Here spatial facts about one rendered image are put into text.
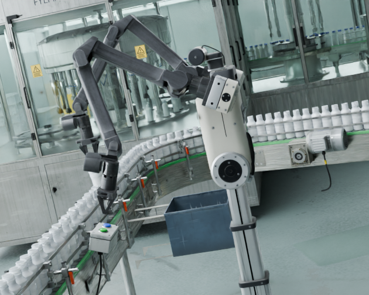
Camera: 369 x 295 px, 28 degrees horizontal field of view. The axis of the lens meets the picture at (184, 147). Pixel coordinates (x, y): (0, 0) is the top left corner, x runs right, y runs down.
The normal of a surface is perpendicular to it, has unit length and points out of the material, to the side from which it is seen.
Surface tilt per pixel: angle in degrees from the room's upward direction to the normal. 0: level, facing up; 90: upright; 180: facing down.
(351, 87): 90
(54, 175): 90
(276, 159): 90
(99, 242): 90
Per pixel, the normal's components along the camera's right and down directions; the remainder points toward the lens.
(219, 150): -0.08, 0.36
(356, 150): -0.42, 0.23
